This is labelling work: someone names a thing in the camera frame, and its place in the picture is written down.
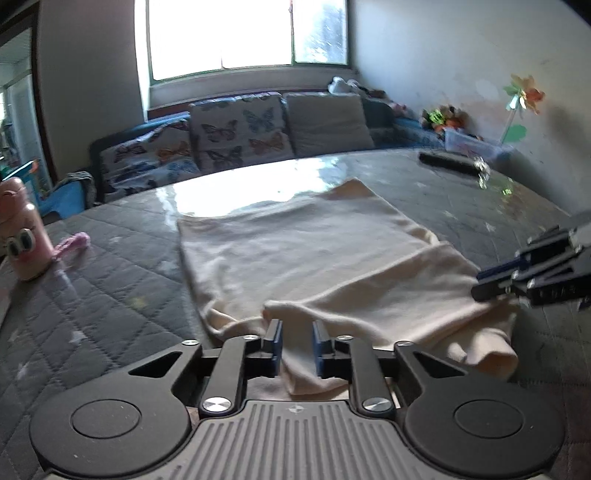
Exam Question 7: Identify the plain beige cushion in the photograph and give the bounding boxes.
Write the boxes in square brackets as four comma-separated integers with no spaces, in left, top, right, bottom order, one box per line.
[283,93,375,157]

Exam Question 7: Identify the green orange plush toys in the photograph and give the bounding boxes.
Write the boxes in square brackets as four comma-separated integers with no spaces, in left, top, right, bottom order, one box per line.
[419,105,468,133]

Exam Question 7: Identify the window with frame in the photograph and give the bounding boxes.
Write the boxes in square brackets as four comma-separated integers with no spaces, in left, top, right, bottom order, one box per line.
[134,0,349,85]

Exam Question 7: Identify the blue sofa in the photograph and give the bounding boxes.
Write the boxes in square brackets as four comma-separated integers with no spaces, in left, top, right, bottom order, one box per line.
[69,92,445,204]

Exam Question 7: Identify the grey blanket on sofa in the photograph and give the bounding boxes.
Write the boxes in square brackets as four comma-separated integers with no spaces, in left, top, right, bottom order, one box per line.
[53,170,97,209]

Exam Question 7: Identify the left butterfly cushion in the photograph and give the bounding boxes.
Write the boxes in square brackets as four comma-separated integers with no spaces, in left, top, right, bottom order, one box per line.
[100,119,201,202]

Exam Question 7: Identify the translucent storage box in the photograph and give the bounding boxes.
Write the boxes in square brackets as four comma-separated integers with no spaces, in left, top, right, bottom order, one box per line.
[445,128,513,164]

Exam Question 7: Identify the white plush toy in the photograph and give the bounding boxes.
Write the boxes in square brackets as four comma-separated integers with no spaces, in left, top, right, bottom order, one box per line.
[328,76,369,98]

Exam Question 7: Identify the pink fluffy hair band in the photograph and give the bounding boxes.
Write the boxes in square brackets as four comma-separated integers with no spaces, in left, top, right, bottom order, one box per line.
[52,232,91,261]

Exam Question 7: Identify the cream knit garment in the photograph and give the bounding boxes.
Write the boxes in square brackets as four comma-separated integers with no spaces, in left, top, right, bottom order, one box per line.
[177,179,518,400]

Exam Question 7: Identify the butterfly cushion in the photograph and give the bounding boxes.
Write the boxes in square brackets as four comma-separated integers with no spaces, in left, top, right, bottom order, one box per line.
[100,119,201,202]
[189,92,294,174]

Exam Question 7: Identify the colourful paper pinwheel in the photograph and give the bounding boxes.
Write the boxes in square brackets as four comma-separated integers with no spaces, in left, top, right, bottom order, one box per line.
[499,74,546,145]

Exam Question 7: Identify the grey quilted star table cover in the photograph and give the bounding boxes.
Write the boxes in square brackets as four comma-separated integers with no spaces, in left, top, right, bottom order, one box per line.
[1,149,566,479]

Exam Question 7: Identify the pink cartoon water bottle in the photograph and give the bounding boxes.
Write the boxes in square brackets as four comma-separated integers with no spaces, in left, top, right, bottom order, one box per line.
[1,177,53,281]

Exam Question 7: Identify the middle butterfly cushion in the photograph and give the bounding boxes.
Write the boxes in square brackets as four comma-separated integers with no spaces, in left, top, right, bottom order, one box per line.
[189,92,294,174]

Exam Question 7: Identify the black remote control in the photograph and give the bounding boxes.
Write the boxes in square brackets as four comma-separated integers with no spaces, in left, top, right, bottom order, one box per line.
[418,151,482,176]

